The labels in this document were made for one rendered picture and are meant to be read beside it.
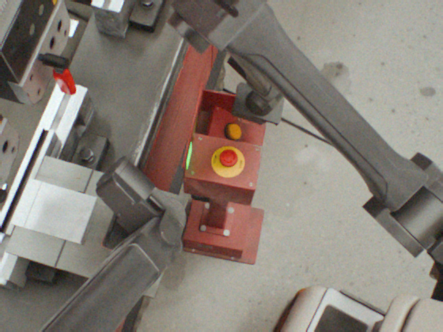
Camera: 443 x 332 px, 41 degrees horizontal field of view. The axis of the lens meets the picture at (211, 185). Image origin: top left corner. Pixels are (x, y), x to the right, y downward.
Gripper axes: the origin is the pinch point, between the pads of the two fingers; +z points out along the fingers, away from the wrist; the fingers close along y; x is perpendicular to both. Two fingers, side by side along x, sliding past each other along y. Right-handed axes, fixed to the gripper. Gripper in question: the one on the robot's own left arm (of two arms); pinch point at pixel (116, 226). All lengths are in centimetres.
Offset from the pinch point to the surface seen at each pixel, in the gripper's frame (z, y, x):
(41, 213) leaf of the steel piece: 8.1, 1.3, -10.7
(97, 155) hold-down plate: 15.4, -14.6, -3.5
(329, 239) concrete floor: 64, -37, 94
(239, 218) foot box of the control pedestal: 69, -32, 61
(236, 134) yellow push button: 19.5, -34.5, 25.9
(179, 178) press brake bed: 87, -42, 44
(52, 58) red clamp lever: -14.0, -15.4, -21.6
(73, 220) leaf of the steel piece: 5.4, 0.9, -5.8
